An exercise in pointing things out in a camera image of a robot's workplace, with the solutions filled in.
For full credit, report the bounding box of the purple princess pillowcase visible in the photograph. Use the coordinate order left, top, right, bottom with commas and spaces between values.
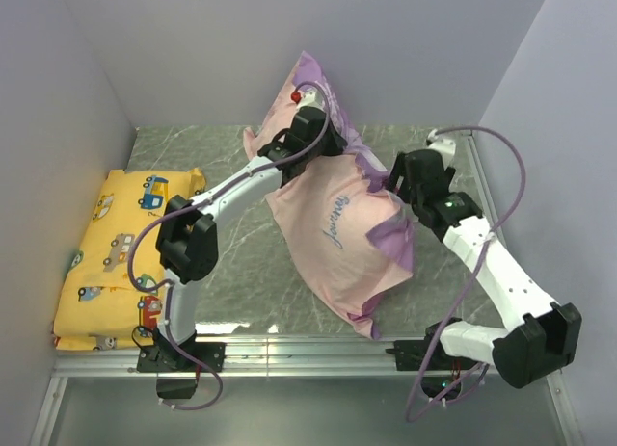
243, 52, 414, 340

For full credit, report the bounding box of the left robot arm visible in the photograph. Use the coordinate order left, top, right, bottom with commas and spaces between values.
127, 106, 346, 372

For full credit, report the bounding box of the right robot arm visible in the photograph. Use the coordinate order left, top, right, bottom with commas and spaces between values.
387, 148, 582, 388

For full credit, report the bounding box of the yellow car-print pillow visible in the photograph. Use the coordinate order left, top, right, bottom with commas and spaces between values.
53, 169, 206, 352

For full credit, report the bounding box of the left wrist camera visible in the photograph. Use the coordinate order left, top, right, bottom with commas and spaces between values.
290, 89, 322, 109

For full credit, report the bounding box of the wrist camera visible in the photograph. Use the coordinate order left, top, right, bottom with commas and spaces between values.
426, 129, 457, 168
290, 89, 322, 109

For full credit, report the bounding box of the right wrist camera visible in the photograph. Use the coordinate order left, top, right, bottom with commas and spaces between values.
426, 129, 457, 168

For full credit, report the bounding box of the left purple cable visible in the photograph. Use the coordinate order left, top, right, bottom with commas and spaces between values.
125, 82, 334, 411

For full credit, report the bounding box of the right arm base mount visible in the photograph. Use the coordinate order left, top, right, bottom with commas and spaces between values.
385, 337, 483, 404

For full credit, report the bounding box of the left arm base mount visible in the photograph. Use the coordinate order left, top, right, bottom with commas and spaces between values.
136, 341, 226, 402

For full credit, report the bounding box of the aluminium front rail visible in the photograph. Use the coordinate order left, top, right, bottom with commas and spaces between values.
52, 332, 563, 380

